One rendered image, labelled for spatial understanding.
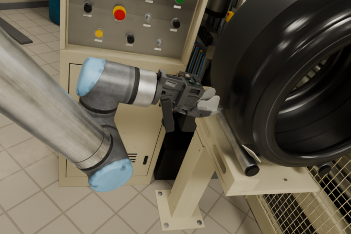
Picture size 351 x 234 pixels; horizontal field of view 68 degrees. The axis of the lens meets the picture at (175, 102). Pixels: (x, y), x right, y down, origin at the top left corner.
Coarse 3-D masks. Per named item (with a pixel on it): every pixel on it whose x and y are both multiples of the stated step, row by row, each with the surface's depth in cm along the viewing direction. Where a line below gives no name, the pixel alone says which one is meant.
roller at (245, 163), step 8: (224, 120) 92; (224, 128) 90; (232, 136) 85; (232, 144) 84; (240, 152) 80; (240, 160) 79; (248, 160) 77; (248, 168) 76; (256, 168) 76; (248, 176) 77
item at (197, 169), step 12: (192, 144) 134; (204, 144) 122; (192, 156) 133; (204, 156) 127; (180, 168) 148; (192, 168) 132; (204, 168) 133; (180, 180) 147; (192, 180) 137; (204, 180) 139; (180, 192) 145; (192, 192) 144; (168, 204) 163; (180, 204) 149; (192, 204) 152; (180, 216) 157
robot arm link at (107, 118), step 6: (78, 102) 61; (84, 108) 59; (90, 108) 58; (90, 114) 59; (96, 114) 59; (102, 114) 60; (108, 114) 61; (114, 114) 63; (96, 120) 59; (102, 120) 60; (108, 120) 61; (114, 126) 61
